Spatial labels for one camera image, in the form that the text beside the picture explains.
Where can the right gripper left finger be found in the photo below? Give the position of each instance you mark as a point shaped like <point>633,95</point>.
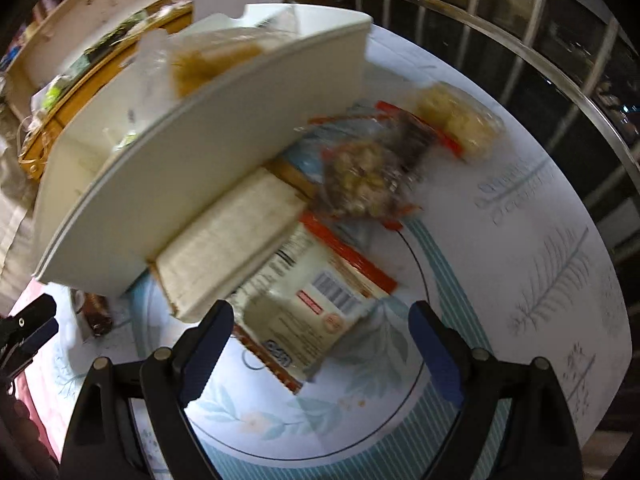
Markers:
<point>173,377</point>

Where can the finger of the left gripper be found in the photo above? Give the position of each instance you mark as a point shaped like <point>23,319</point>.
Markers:
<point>27,321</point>
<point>21,353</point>

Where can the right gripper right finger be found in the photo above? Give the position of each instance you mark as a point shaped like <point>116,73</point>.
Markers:
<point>463,376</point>

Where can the small brown chocolate packet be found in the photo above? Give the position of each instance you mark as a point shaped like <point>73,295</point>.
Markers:
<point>93,311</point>

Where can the beige wafer bar pack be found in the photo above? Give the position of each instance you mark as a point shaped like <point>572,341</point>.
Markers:
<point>219,250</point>

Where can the red white biscuit packet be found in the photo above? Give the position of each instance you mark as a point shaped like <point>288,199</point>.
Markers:
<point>307,296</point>

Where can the red mixed nuts packet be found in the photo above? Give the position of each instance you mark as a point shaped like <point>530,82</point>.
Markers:
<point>363,166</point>

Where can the yellow cookies clear bag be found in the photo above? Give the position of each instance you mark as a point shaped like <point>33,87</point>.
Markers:
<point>470,125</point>

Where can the brown cake clear pack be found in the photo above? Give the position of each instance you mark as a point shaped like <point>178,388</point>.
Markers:
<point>173,66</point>

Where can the white printed tablecloth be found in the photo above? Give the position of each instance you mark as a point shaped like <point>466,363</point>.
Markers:
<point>512,260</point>

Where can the wooden desk with drawers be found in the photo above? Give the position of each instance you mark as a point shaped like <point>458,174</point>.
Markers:
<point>36,148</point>

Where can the white plastic organizer box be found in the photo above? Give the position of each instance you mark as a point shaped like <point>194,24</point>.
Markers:
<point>134,167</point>

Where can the green tissue pack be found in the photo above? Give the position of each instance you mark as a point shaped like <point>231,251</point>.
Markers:
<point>54,92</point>

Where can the wooden bookshelf hutch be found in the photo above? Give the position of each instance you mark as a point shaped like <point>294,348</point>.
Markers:
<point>72,27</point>

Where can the metal window security bars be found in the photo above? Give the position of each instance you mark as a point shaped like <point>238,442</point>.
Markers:
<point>578,94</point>

